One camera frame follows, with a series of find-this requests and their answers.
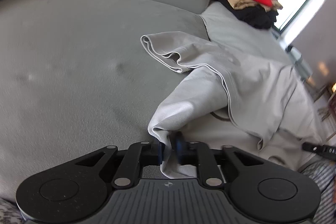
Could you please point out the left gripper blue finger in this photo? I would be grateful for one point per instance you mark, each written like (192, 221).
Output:
(198, 154)
(136, 157)

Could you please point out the light grey t-shirt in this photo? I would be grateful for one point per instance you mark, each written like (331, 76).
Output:
(230, 97)

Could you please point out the grey fabric sofa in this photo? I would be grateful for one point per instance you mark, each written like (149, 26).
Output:
(74, 77)

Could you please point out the black folded garment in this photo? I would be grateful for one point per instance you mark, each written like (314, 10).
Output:
(255, 16)

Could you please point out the tan folded garment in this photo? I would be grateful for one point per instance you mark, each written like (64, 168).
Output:
(242, 4)

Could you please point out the patterned floor rug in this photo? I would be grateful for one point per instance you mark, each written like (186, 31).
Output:
(9, 213)

